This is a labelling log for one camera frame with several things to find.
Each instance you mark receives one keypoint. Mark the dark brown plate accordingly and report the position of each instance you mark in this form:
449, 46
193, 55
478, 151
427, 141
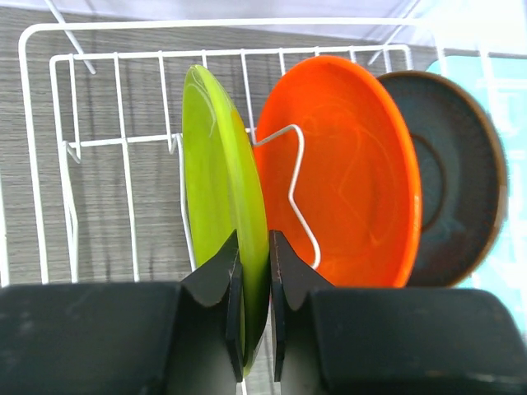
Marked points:
463, 174

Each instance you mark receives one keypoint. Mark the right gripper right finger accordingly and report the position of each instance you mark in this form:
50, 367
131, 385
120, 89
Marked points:
295, 355

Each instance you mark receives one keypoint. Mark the teal cutting board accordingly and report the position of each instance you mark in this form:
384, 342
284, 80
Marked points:
499, 85

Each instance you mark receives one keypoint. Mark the orange plate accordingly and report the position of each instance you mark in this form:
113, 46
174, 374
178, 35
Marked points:
339, 174

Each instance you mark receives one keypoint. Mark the lime green plate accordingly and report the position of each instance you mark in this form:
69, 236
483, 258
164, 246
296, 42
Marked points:
224, 195

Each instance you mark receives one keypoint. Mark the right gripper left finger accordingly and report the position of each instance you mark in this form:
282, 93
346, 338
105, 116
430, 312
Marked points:
206, 353

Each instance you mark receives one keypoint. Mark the white wire dish rack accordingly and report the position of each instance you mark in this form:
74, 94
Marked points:
95, 233

